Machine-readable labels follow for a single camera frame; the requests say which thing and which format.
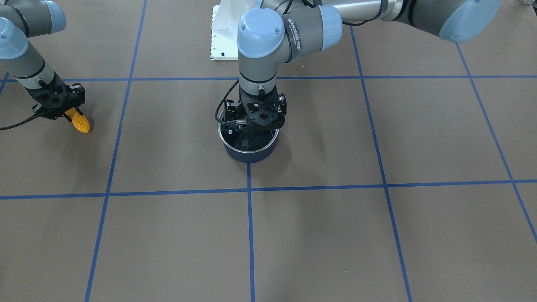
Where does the yellow toy corn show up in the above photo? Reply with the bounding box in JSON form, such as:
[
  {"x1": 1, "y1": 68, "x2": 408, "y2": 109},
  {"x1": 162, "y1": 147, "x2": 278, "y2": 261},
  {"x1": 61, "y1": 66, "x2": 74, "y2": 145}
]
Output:
[{"x1": 71, "y1": 108, "x2": 91, "y2": 133}]

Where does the dark blue saucepan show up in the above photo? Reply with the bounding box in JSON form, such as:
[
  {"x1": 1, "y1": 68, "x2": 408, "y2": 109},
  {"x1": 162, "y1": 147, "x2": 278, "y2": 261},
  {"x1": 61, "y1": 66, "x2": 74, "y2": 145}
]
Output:
[{"x1": 217, "y1": 120, "x2": 280, "y2": 164}]

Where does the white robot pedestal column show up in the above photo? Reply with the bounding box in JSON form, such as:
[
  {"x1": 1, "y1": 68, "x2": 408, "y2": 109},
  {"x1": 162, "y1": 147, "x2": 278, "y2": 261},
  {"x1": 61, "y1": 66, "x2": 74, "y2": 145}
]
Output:
[{"x1": 210, "y1": 0, "x2": 262, "y2": 61}]

